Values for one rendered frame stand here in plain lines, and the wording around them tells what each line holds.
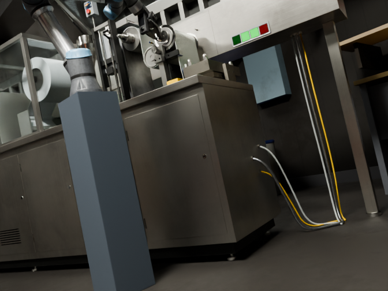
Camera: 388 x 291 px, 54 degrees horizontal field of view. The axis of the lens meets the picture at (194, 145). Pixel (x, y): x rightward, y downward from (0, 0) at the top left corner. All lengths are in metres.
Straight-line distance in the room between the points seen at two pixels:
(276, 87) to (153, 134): 2.64
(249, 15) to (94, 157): 1.30
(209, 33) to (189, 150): 0.94
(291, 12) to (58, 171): 1.68
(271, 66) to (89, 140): 3.10
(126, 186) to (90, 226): 0.23
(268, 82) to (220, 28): 2.08
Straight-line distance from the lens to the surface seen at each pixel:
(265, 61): 4.51
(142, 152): 2.02
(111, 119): 1.76
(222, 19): 2.49
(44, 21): 2.08
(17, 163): 2.85
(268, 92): 4.47
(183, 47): 2.30
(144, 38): 2.45
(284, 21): 2.33
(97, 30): 2.48
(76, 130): 1.74
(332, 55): 2.38
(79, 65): 1.83
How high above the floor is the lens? 0.48
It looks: 3 degrees up
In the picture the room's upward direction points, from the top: 12 degrees counter-clockwise
